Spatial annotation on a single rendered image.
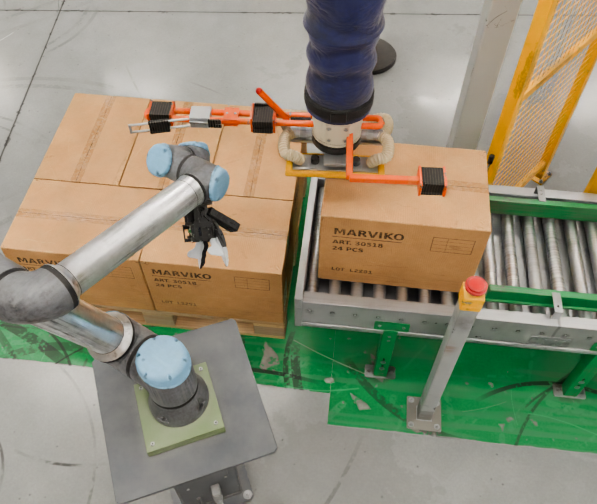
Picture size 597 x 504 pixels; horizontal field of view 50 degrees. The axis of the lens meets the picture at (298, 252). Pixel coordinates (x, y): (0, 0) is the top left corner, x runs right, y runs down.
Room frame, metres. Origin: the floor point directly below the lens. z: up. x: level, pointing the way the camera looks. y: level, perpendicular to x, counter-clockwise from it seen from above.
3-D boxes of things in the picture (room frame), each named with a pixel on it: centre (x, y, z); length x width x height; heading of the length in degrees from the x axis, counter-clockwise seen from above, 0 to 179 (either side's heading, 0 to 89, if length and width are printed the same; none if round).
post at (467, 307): (1.09, -0.56, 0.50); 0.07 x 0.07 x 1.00; 84
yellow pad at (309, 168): (1.54, -0.13, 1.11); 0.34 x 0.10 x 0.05; 87
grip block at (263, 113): (1.65, 0.12, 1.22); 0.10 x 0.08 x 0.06; 177
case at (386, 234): (1.61, -0.40, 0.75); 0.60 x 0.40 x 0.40; 83
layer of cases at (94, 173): (2.03, 0.60, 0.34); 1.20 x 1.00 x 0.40; 84
